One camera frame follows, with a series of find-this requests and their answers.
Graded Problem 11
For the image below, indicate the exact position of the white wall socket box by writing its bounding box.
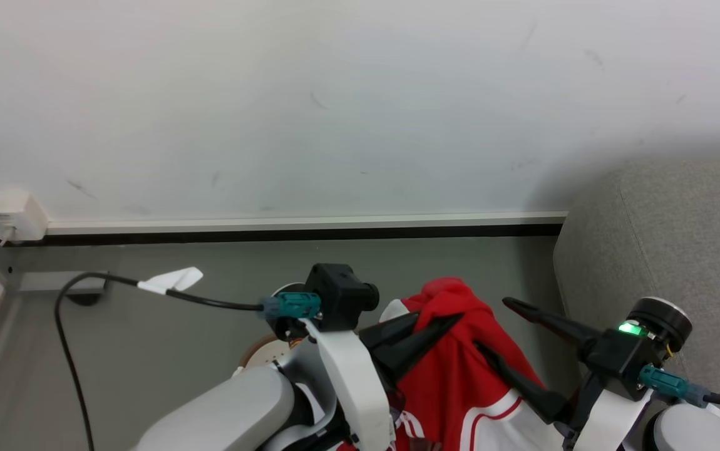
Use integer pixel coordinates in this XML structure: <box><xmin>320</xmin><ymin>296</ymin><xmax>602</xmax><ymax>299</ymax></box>
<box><xmin>0</xmin><ymin>190</ymin><xmax>49</xmax><ymax>244</ymax></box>

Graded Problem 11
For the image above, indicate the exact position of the grey floor outlet plate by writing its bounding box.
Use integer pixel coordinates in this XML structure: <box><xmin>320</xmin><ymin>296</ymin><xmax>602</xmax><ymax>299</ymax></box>
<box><xmin>18</xmin><ymin>270</ymin><xmax>111</xmax><ymax>295</ymax></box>

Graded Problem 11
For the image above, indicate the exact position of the black cable with teal plug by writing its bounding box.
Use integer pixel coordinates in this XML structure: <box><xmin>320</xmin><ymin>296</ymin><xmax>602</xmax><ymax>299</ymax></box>
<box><xmin>53</xmin><ymin>271</ymin><xmax>322</xmax><ymax>451</ymax></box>

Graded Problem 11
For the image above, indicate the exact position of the white baseboard strip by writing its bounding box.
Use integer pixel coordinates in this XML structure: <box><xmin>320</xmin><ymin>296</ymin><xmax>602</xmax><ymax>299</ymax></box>
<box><xmin>46</xmin><ymin>211</ymin><xmax>569</xmax><ymax>236</ymax></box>

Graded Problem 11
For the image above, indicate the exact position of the red and white garment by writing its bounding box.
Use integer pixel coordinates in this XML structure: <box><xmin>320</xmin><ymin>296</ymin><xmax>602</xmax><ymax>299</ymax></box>
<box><xmin>340</xmin><ymin>277</ymin><xmax>587</xmax><ymax>451</ymax></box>

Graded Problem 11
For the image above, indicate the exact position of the grey fabric sofa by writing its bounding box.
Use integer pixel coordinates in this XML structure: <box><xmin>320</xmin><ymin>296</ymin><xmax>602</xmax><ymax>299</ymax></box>
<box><xmin>552</xmin><ymin>155</ymin><xmax>720</xmax><ymax>434</ymax></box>

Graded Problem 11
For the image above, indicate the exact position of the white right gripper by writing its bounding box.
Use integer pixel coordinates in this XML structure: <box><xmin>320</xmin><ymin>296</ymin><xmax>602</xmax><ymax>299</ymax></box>
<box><xmin>474</xmin><ymin>297</ymin><xmax>654</xmax><ymax>451</ymax></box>

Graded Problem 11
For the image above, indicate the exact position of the short black cable teal plug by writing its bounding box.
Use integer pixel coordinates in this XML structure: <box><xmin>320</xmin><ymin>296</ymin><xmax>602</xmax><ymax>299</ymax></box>
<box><xmin>638</xmin><ymin>365</ymin><xmax>720</xmax><ymax>413</ymax></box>

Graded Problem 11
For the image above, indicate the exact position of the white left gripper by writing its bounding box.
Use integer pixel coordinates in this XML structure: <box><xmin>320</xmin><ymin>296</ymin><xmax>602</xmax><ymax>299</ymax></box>
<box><xmin>306</xmin><ymin>311</ymin><xmax>465</xmax><ymax>451</ymax></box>

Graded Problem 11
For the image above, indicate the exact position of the white tape label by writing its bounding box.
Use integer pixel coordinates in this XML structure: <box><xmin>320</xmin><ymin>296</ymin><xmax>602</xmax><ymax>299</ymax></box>
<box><xmin>137</xmin><ymin>267</ymin><xmax>204</xmax><ymax>296</ymax></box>

